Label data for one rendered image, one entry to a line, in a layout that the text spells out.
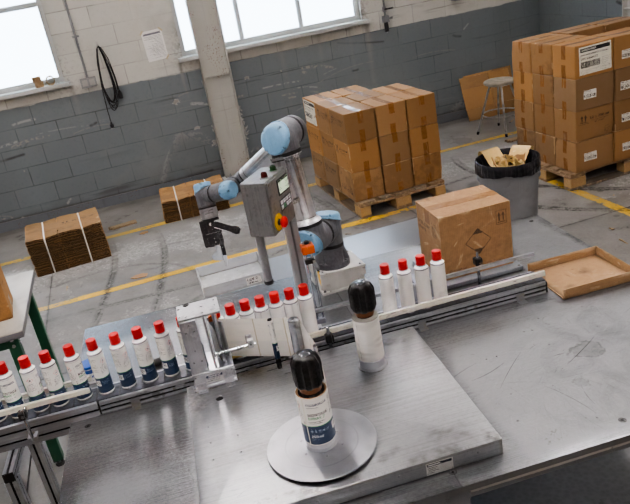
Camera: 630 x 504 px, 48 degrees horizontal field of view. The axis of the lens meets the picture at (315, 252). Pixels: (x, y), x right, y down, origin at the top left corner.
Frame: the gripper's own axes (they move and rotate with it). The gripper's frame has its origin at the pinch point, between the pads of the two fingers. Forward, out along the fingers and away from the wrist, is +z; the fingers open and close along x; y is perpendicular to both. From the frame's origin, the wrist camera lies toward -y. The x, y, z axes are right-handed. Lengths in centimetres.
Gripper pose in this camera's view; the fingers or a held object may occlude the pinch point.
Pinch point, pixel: (227, 262)
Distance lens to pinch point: 302.0
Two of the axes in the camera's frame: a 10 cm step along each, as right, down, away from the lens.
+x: 1.8, 0.7, -9.8
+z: 2.4, 9.7, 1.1
